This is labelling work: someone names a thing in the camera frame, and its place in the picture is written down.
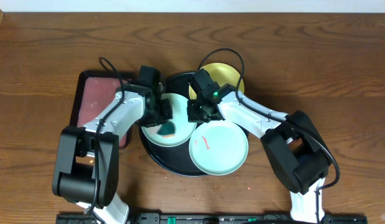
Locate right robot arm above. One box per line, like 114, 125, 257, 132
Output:
187, 83, 337, 223

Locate yellow plate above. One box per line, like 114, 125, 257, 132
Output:
188, 63, 245, 100

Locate light blue plate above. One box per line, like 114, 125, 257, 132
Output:
142, 93, 197, 147
189, 121, 249, 175

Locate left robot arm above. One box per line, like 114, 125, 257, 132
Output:
52, 82, 172, 223

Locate round black tray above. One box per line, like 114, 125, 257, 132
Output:
138, 72, 249, 177

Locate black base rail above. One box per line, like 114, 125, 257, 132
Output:
55, 212, 368, 224

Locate rectangular red black tray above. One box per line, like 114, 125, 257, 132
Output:
68, 70, 137, 150

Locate light blue plate front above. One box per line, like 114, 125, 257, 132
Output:
189, 121, 249, 175

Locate green yellow sponge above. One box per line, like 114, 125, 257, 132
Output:
157, 121, 175, 138

